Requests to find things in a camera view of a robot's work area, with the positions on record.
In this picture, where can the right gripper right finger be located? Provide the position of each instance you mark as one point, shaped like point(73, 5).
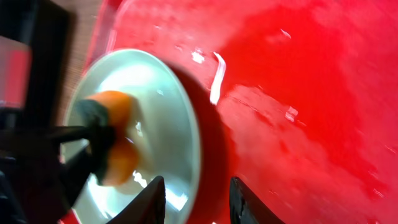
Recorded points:
point(245, 207)

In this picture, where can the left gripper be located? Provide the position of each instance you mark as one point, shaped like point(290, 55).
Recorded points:
point(36, 187)

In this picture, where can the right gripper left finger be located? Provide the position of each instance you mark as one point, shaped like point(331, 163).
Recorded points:
point(146, 208)

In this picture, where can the orange green scrub sponge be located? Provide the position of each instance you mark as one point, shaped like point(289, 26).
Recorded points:
point(107, 114)

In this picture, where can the light blue plate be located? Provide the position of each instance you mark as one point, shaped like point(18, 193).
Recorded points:
point(162, 126)

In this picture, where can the red plastic serving tray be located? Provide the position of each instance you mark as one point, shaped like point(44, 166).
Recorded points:
point(296, 98)

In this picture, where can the black rectangular tray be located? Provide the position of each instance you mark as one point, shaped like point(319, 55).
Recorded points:
point(34, 35)

